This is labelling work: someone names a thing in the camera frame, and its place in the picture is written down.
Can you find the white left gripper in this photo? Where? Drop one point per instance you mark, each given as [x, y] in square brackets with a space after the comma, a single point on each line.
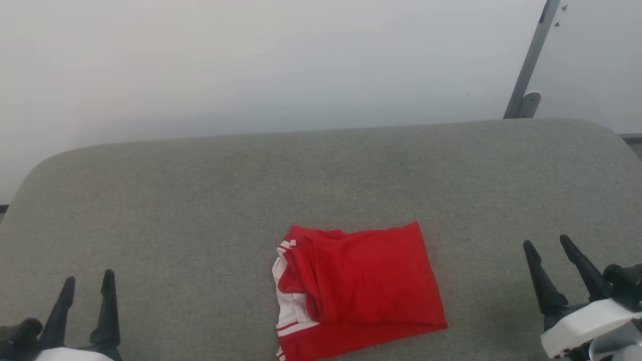
[75, 355]

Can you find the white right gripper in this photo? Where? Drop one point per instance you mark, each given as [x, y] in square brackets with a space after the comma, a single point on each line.
[582, 326]

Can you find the red and white basketball jersey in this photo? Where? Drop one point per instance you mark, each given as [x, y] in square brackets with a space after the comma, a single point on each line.
[361, 281]

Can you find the grey fabric sofa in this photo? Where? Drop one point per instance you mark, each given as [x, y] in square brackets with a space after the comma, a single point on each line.
[200, 200]

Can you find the grey metal pole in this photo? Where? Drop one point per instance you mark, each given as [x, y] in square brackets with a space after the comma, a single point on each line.
[531, 60]

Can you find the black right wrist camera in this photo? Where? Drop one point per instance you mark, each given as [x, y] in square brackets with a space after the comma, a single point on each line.
[627, 286]

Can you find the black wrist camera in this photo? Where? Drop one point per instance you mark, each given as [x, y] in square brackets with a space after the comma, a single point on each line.
[17, 338]
[627, 286]

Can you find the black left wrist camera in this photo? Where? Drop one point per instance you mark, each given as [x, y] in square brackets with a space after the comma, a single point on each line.
[17, 338]

